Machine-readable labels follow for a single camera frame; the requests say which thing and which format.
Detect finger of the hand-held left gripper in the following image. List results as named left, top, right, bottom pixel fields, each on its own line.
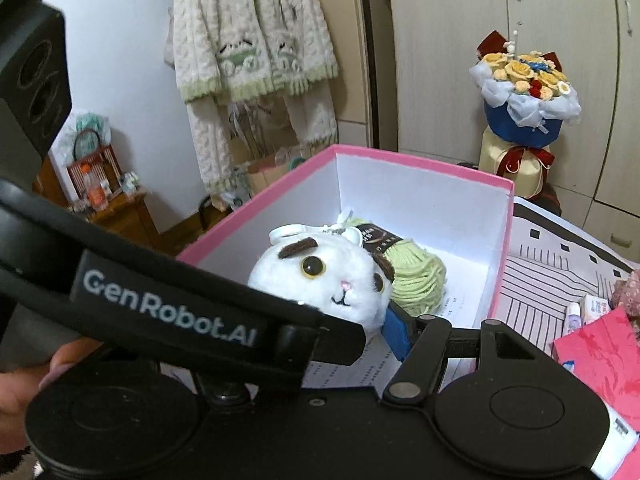
left=312, top=311, right=368, bottom=367

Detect wooden cabinet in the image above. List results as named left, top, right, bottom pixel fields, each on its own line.
left=34, top=160, right=166, bottom=257

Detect red patterned paper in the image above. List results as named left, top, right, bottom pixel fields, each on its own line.
left=552, top=306, right=640, bottom=461

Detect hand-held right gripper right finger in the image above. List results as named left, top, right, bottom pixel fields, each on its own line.
left=381, top=305, right=540, bottom=407

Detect white box with label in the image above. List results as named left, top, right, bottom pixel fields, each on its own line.
left=590, top=400, right=640, bottom=480

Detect green yarn skein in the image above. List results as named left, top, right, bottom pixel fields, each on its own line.
left=345, top=216, right=448, bottom=318

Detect person's left hand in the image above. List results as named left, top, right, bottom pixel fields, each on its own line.
left=0, top=338, right=104, bottom=450

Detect pink cardboard box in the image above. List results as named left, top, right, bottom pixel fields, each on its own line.
left=177, top=144, right=516, bottom=361

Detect orange bottle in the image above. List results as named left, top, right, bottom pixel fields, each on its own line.
left=86, top=162, right=109, bottom=212

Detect striped wicker basket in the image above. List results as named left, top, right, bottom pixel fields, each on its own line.
left=65, top=130, right=123, bottom=202

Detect dark stool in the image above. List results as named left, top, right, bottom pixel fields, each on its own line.
left=457, top=160, right=565, bottom=213

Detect printed paper sheet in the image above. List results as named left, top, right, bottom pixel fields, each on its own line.
left=300, top=280, right=483, bottom=392

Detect white green plastic bag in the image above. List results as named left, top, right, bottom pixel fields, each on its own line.
left=52, top=110, right=113, bottom=161

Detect small purple bottle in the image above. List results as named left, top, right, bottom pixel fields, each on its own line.
left=564, top=302, right=584, bottom=337

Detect yellow flower bouquet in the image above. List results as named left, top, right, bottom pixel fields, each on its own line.
left=469, top=30, right=583, bottom=198

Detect cream fuzzy pants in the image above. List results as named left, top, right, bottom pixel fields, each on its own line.
left=185, top=80, right=339, bottom=198

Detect floral fabric item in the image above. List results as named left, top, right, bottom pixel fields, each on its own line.
left=611, top=269, right=640, bottom=318

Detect beige wardrobe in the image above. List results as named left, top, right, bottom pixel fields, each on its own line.
left=385, top=0, right=640, bottom=253

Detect white tissue pack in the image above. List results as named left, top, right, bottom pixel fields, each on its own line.
left=581, top=294, right=614, bottom=327

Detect white cat plush toy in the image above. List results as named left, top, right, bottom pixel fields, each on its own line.
left=247, top=237, right=398, bottom=346

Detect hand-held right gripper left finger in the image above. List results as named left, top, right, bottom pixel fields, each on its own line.
left=197, top=375, right=253, bottom=407

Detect cream knit cardigan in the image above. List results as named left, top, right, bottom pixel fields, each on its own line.
left=164, top=0, right=341, bottom=106

